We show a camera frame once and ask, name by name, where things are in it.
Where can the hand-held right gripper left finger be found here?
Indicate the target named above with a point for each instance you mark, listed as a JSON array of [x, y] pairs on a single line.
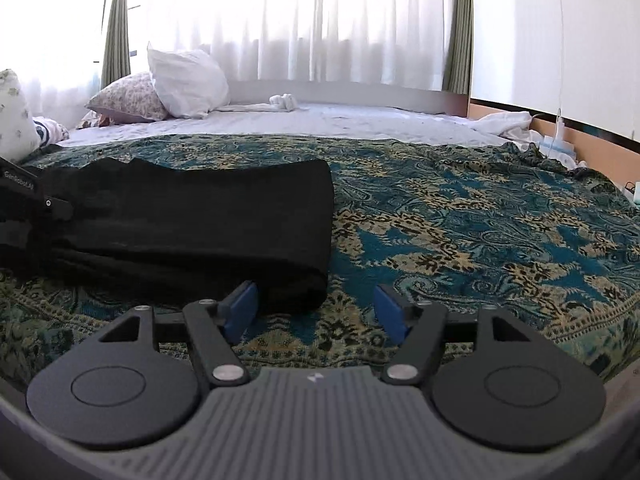
[[240, 312]]

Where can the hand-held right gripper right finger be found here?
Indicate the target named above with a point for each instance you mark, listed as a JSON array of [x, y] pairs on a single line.
[[392, 312]]

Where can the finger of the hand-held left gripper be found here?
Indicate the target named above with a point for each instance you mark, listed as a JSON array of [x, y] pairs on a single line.
[[56, 207]]

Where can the black pants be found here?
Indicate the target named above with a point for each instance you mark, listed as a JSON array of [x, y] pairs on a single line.
[[200, 220]]

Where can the striped cloth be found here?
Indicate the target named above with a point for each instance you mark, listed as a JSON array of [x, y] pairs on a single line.
[[50, 131]]

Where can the white floral cushion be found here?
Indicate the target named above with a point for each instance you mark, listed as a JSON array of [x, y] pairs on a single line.
[[14, 120]]

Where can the teal paisley blanket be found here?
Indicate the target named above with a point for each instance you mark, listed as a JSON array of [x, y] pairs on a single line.
[[475, 240]]

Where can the purple floral pillow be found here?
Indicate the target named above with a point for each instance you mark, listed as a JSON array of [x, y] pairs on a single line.
[[127, 97]]

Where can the white pillow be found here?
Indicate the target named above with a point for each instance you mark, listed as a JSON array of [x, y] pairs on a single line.
[[187, 82]]

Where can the green curtain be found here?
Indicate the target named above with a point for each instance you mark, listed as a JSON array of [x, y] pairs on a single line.
[[459, 35], [116, 30]]

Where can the white bed sheet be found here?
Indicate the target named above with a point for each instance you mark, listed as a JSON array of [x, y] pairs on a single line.
[[350, 121]]

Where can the white rolled cloth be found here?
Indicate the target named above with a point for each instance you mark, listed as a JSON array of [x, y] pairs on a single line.
[[282, 102]]

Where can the white crumpled cloth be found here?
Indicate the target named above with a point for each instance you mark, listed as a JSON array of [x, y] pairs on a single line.
[[507, 127]]

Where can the bed headboard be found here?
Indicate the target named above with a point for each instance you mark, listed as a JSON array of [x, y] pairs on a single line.
[[350, 94]]

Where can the blue tissue pack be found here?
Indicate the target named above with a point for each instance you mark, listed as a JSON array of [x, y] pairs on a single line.
[[557, 146]]

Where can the white charger plug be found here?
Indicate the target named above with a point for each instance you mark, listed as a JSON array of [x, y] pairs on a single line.
[[560, 129]]

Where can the small white device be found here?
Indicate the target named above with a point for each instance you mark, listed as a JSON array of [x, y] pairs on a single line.
[[636, 192]]

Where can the sheer white curtain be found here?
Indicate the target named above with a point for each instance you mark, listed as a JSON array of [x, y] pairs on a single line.
[[300, 15]]

